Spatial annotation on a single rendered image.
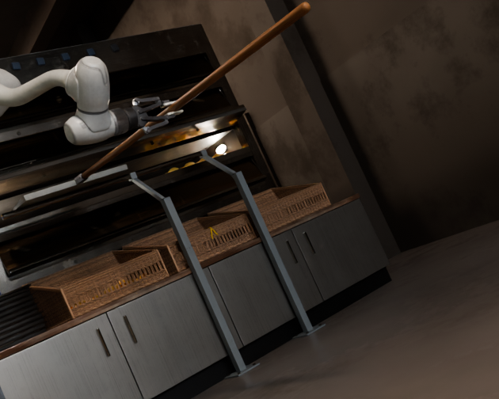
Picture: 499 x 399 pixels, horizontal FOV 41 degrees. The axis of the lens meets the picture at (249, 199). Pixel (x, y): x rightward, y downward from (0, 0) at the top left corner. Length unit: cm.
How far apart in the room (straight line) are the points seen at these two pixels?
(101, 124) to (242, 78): 447
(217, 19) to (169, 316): 403
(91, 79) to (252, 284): 177
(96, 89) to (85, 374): 143
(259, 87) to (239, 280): 322
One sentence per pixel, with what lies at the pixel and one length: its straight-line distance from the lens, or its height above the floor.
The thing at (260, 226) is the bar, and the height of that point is 63.
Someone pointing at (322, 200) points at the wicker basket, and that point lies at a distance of 412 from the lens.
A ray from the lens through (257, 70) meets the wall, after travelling 648.
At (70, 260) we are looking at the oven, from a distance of 382.
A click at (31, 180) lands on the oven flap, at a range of 385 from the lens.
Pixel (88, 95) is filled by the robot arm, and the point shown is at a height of 119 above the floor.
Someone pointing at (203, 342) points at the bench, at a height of 21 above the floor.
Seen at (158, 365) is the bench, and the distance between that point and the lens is 330.
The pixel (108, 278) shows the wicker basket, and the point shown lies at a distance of 332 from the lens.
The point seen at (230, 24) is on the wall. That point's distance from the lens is 668.
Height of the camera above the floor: 53
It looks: 4 degrees up
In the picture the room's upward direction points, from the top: 25 degrees counter-clockwise
